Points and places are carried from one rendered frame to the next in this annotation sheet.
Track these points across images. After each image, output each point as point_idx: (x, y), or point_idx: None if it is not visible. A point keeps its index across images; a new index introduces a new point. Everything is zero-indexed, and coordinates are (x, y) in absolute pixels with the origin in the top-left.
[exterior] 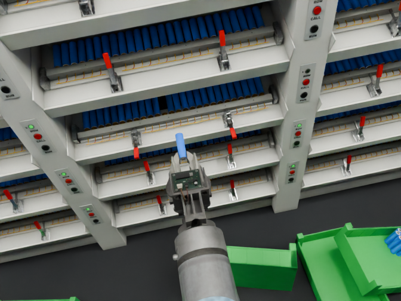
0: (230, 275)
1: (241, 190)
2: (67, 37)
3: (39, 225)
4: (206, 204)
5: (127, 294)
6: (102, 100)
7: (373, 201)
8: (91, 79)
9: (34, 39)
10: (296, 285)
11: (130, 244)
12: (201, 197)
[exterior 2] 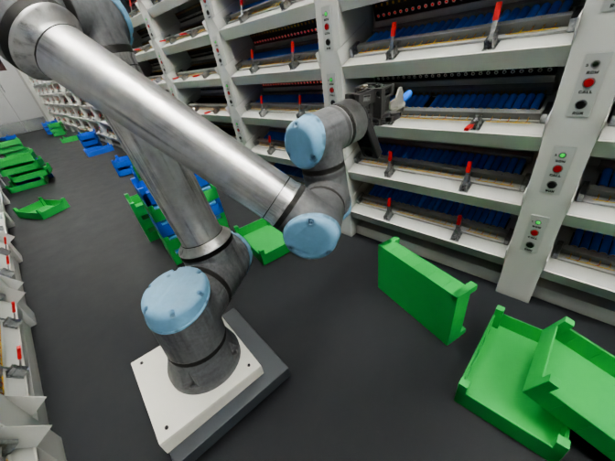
0: (339, 123)
1: (468, 237)
2: (373, 0)
3: None
4: (378, 114)
5: (325, 258)
6: (377, 66)
7: None
8: (380, 51)
9: (354, 1)
10: (457, 347)
11: (353, 238)
12: (375, 101)
